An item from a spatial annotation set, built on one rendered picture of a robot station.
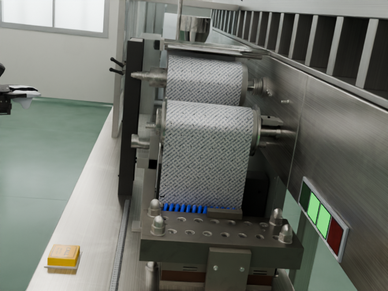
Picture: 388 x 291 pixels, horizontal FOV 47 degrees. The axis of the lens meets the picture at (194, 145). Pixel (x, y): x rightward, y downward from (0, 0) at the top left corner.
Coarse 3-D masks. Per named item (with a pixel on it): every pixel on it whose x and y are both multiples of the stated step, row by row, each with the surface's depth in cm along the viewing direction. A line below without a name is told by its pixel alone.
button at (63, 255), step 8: (56, 248) 116; (64, 248) 116; (72, 248) 116; (48, 256) 112; (56, 256) 112; (64, 256) 112; (72, 256) 113; (48, 264) 112; (56, 264) 112; (64, 264) 112; (72, 264) 112
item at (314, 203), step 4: (312, 196) 95; (312, 200) 94; (316, 200) 92; (312, 204) 94; (316, 204) 92; (308, 208) 96; (312, 208) 94; (316, 208) 92; (308, 212) 96; (312, 212) 94; (316, 212) 92; (312, 216) 94; (316, 216) 92; (312, 220) 94
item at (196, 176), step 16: (176, 160) 120; (192, 160) 120; (208, 160) 120; (224, 160) 121; (240, 160) 121; (176, 176) 121; (192, 176) 122; (208, 176) 122; (224, 176) 122; (240, 176) 123; (160, 192) 122; (176, 192) 123; (192, 192) 123; (208, 192) 123; (224, 192) 124; (240, 192) 124
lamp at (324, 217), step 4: (320, 208) 90; (324, 208) 88; (320, 212) 90; (324, 212) 88; (328, 212) 86; (320, 216) 89; (324, 216) 87; (328, 216) 86; (320, 220) 89; (324, 220) 87; (328, 220) 86; (320, 224) 89; (324, 224) 87; (328, 224) 86; (320, 228) 89; (324, 228) 87; (324, 232) 87; (324, 236) 87
